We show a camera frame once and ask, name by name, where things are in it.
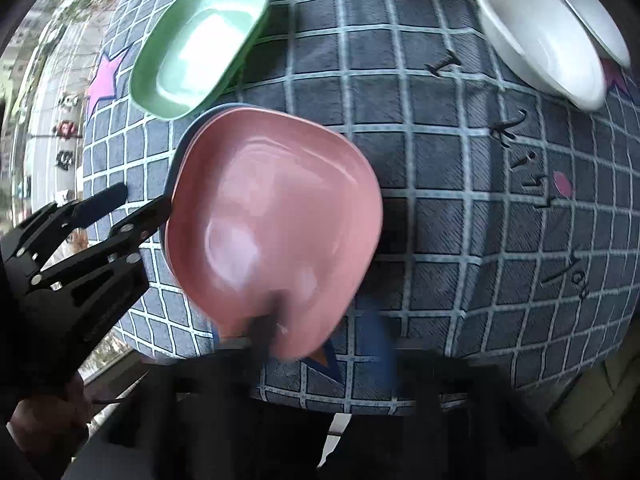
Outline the pink square plate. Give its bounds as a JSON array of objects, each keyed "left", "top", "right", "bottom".
[{"left": 164, "top": 107, "right": 383, "bottom": 360}]

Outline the white paper bowl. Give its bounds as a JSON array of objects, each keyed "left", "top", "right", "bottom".
[
  {"left": 561, "top": 0, "right": 631, "bottom": 68},
  {"left": 475, "top": 0, "right": 606, "bottom": 112}
]

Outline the person's left hand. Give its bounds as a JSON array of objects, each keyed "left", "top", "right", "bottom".
[{"left": 6, "top": 372, "right": 91, "bottom": 479}]

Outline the blue square plate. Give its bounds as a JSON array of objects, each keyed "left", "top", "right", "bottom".
[{"left": 160, "top": 102, "right": 260, "bottom": 261}]

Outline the green square plate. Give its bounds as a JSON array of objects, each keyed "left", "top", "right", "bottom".
[{"left": 129, "top": 0, "right": 269, "bottom": 120}]

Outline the grey checked tablecloth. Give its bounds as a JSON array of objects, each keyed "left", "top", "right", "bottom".
[{"left": 84, "top": 0, "right": 639, "bottom": 415}]

